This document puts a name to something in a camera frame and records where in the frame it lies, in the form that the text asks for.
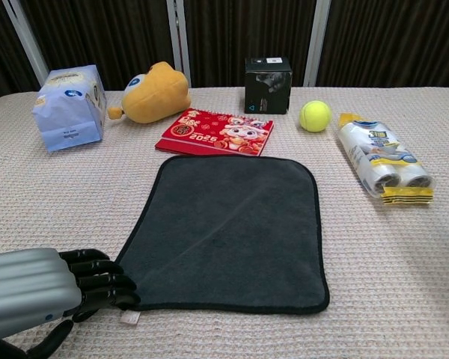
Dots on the beige woven tablecloth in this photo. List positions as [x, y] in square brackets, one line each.
[378, 280]

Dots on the dark pleated partition curtain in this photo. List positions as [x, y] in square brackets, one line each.
[116, 37]

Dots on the light blue tissue pack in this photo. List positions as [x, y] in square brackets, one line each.
[67, 119]

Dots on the pack of plastic bag rolls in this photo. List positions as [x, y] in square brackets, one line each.
[381, 157]

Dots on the black cardboard box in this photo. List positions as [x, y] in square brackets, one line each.
[267, 93]

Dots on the white metal frame post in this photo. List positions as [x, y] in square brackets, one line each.
[179, 45]
[26, 45]
[316, 45]

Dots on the grey and pink towel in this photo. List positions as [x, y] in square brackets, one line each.
[228, 243]

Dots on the yellow-green tennis ball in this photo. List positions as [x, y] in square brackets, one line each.
[315, 116]

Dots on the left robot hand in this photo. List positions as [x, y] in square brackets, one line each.
[22, 284]

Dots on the yellow plush toy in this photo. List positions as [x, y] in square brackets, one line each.
[153, 101]

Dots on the red 2026 desk calendar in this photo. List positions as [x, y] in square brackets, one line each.
[209, 131]

